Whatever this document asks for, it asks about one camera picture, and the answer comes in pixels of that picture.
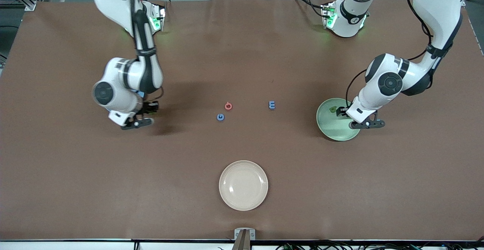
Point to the green round plate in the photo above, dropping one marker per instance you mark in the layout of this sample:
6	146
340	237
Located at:
332	129

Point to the base connector box green light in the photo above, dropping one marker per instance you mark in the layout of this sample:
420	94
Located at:
329	15
157	17

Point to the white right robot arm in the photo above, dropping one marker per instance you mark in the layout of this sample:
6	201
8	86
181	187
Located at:
113	0

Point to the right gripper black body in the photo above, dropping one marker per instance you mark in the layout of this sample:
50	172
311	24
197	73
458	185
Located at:
148	108

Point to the blue foam letter G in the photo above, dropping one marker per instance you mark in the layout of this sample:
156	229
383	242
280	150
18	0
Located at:
217	117

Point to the green foam letter q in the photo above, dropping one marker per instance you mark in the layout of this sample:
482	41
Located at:
332	109

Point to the brown table mat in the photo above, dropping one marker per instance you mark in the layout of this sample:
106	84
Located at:
242	148

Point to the red foam letter G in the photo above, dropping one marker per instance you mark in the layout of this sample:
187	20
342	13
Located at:
225	106

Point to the grey metal camera bracket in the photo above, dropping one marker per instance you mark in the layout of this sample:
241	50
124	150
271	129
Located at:
238	235

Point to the beige round plate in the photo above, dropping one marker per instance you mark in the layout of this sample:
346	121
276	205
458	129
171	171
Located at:
244	185

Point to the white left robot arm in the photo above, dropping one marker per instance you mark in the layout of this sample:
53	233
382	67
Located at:
438	4

